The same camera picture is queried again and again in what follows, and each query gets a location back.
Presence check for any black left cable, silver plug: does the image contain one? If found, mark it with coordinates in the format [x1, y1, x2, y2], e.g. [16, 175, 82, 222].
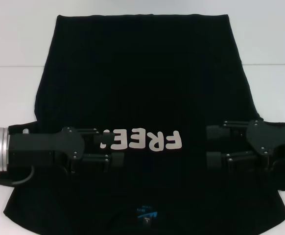
[0, 164, 35, 187]

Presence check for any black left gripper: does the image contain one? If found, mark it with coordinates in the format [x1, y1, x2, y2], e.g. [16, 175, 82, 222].
[7, 126, 125, 176]

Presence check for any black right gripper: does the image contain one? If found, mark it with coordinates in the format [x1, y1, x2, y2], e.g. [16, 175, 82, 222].
[205, 119, 285, 176]

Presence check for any black T-shirt with FREE print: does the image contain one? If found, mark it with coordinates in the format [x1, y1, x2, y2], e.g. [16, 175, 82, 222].
[0, 14, 285, 235]

